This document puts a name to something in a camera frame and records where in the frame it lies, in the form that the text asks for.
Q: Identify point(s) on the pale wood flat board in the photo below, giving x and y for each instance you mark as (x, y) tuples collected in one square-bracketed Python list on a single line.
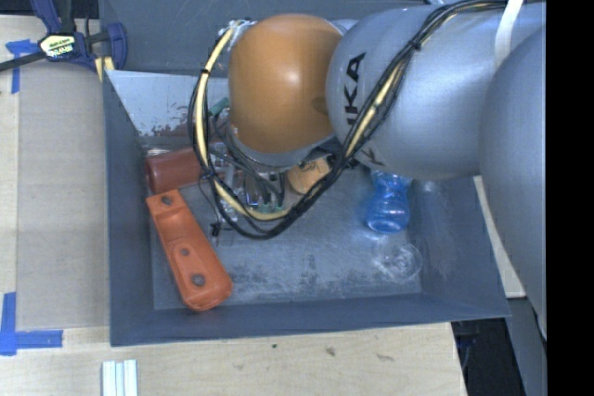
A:
[(60, 199)]

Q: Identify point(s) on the grey metal bin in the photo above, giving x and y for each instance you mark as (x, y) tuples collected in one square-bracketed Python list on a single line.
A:
[(315, 264)]

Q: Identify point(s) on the red-brown flat block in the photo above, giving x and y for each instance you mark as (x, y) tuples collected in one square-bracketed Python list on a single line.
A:
[(171, 169)]

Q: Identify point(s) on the clear glass cup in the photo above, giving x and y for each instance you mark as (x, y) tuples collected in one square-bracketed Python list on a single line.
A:
[(400, 260)]

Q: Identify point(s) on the blue clear plastic bottle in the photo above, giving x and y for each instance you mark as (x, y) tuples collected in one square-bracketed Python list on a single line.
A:
[(387, 208)]

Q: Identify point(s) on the orange flat block with holes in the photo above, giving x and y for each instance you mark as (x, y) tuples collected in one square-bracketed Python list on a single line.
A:
[(185, 250)]

